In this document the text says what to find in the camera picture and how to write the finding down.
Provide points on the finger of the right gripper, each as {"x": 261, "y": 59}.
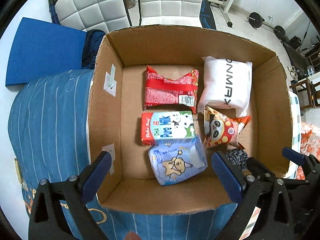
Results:
{"x": 293, "y": 156}
{"x": 257, "y": 168}

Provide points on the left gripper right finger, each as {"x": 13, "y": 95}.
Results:
{"x": 230, "y": 177}

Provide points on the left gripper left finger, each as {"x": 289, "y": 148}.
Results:
{"x": 93, "y": 175}

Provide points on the blue white yarn ball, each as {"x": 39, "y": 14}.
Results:
{"x": 238, "y": 157}

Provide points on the panda snack bag orange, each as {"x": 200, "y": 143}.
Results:
{"x": 219, "y": 129}

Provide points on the light blue tissue pack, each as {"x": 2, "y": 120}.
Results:
{"x": 177, "y": 162}

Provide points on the pure milk carton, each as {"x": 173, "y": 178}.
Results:
{"x": 167, "y": 127}

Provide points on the white pouch black letters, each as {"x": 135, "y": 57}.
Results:
{"x": 227, "y": 85}

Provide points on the red floral snack pack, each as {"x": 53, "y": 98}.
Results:
{"x": 160, "y": 90}

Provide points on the orange floral cloth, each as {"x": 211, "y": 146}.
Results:
{"x": 310, "y": 140}

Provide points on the blue striped bed sheet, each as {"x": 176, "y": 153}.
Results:
{"x": 48, "y": 131}

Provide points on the blue foam mat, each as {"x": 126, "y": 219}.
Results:
{"x": 40, "y": 49}

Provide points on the dark blue jacket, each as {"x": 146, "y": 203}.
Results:
{"x": 91, "y": 46}

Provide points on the blue black weight bench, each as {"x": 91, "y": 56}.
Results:
{"x": 206, "y": 16}

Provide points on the white tufted headboard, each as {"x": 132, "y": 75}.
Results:
{"x": 111, "y": 15}

